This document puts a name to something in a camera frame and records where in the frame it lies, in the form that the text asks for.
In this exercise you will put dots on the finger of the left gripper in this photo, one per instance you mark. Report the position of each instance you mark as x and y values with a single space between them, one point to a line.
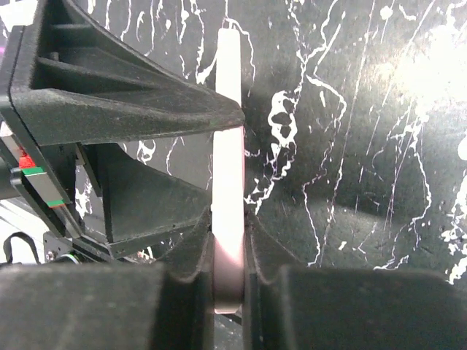
142 205
144 100

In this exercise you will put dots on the pink phone case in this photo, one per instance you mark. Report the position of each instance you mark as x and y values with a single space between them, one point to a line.
228 183

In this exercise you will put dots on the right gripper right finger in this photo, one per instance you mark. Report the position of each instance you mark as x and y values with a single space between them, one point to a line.
290 306

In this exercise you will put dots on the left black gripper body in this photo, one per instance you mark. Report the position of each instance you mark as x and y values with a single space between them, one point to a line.
33 164

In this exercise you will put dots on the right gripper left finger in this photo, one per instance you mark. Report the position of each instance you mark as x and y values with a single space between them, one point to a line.
167 304

